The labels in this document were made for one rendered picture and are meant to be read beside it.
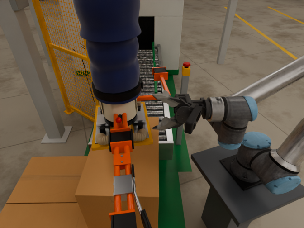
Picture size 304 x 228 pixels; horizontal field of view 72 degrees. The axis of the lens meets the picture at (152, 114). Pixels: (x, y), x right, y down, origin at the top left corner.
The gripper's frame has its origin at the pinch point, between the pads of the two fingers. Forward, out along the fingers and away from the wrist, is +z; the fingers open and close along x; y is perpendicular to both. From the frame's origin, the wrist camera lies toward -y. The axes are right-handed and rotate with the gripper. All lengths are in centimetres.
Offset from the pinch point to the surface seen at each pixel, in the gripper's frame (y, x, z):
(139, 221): -4, -70, 7
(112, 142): -1.0, -12.8, 15.3
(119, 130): 6.5, -13.6, 13.4
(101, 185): 2, -46, 25
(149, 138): 14.9, -26.8, 1.1
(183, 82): 118, -55, -34
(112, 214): -28.5, -13.4, 11.9
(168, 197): 50, -140, -16
